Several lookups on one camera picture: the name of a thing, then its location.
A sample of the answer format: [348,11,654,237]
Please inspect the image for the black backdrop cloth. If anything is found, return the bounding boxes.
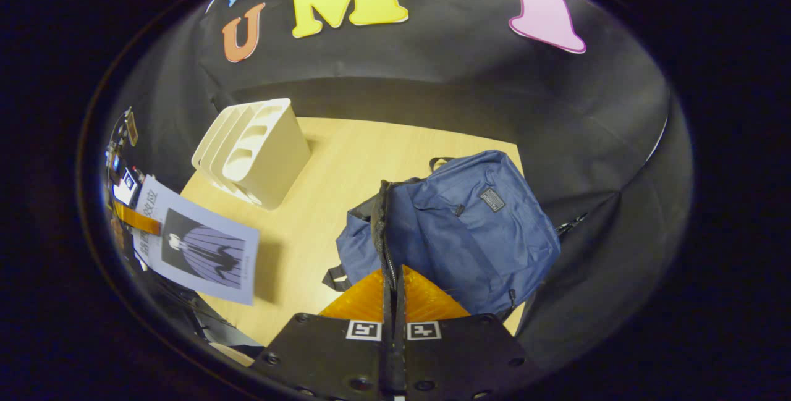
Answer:
[102,0,696,377]

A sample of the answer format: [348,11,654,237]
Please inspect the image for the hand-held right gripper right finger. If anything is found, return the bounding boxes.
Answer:
[395,265,544,401]

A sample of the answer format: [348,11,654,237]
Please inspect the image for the white bookshelf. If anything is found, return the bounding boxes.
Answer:
[192,98,313,211]

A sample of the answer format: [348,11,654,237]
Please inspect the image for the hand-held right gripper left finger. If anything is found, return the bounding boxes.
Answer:
[250,268,396,401]

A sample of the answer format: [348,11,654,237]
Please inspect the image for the blue schoolbag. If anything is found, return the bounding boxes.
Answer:
[321,150,563,321]

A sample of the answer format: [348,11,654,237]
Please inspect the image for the lavender cover book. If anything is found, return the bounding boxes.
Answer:
[132,175,260,306]

